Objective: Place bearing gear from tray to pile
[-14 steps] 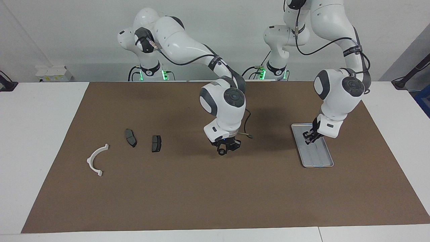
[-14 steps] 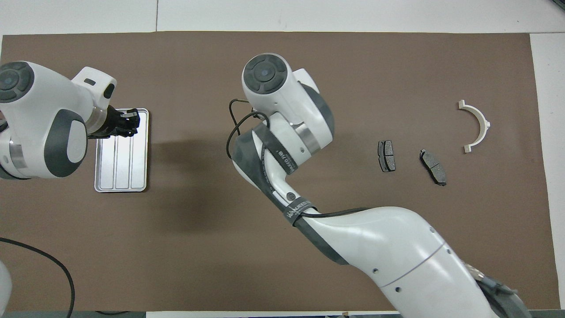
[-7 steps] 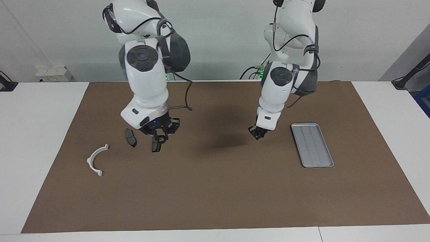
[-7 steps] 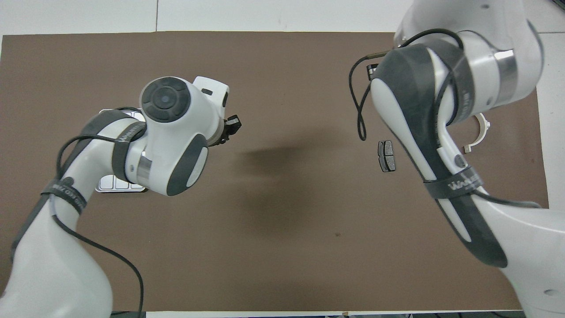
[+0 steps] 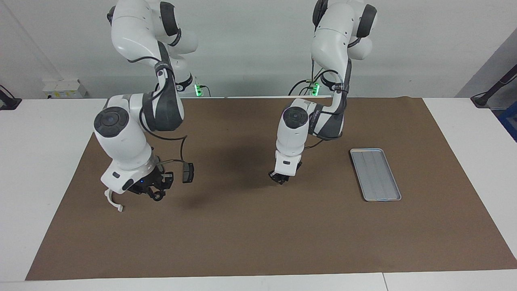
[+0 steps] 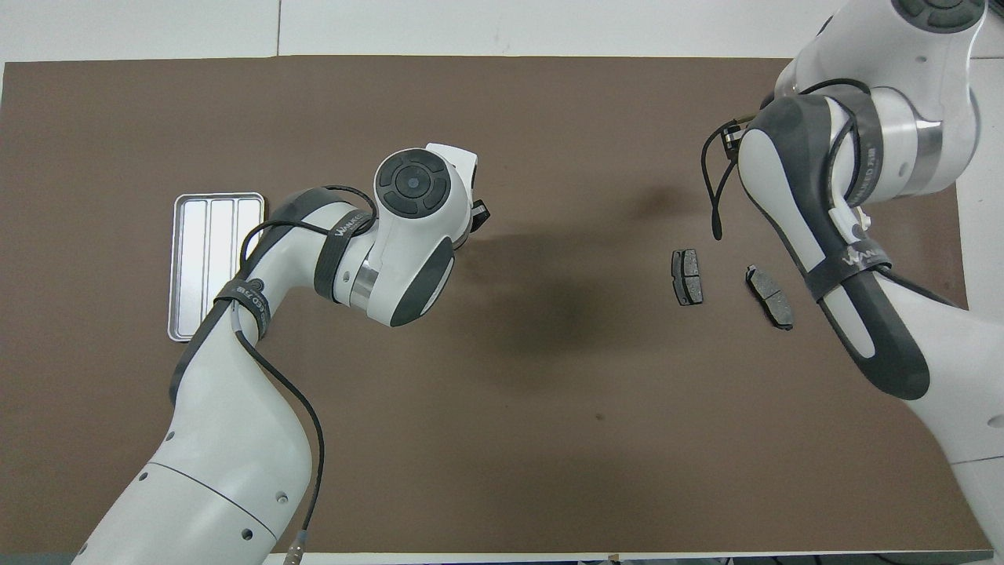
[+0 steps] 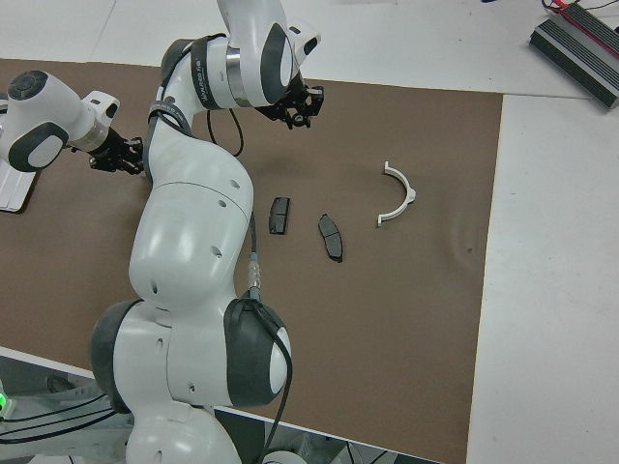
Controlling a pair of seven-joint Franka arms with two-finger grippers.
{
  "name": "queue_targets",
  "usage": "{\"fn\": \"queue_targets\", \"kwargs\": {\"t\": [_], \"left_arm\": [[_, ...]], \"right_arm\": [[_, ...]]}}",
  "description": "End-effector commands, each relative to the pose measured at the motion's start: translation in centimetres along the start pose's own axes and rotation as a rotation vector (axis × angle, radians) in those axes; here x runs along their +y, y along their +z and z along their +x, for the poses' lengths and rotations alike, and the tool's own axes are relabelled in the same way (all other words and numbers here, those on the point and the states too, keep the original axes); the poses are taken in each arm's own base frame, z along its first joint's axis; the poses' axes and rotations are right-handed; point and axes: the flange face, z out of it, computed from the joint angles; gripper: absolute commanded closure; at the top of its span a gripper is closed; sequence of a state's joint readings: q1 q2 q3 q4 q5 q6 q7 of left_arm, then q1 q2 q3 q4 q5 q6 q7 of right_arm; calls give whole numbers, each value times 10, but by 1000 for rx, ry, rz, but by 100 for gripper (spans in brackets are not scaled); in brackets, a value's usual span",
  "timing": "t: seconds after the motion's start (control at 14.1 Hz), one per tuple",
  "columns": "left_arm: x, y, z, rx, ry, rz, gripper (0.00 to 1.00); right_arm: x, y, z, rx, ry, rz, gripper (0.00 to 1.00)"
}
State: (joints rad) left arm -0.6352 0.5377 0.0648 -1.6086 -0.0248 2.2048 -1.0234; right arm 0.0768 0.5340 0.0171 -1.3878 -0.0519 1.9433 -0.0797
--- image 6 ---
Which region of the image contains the silver metal tray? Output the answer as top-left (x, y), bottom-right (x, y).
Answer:
top-left (168, 192), bottom-right (267, 343)

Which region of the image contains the black cable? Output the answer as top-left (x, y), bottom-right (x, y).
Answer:
top-left (232, 185), bottom-right (379, 552)
top-left (700, 116), bottom-right (744, 242)

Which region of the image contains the dark grey brake pad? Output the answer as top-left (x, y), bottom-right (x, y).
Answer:
top-left (744, 264), bottom-right (795, 331)
top-left (671, 249), bottom-right (705, 307)

